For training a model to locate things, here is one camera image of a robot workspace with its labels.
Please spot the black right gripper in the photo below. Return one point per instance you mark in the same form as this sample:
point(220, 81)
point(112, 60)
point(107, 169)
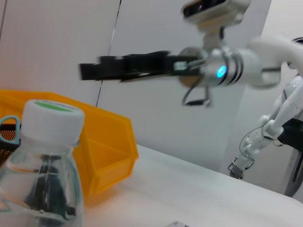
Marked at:
point(154, 65)

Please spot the clear green-label water bottle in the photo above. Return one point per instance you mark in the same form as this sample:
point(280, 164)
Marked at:
point(47, 132)

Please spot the blue teal scissors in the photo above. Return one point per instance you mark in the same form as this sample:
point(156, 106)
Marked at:
point(17, 128)

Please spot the black mesh pen holder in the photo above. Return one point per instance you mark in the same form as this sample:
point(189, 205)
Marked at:
point(8, 151)

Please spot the yellow plastic bin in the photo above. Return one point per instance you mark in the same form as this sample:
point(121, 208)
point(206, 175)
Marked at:
point(111, 146)

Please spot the white humanoid robot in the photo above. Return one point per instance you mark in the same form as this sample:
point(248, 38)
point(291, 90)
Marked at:
point(291, 104)

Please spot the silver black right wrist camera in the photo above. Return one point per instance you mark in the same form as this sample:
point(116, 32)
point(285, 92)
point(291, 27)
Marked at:
point(213, 9)

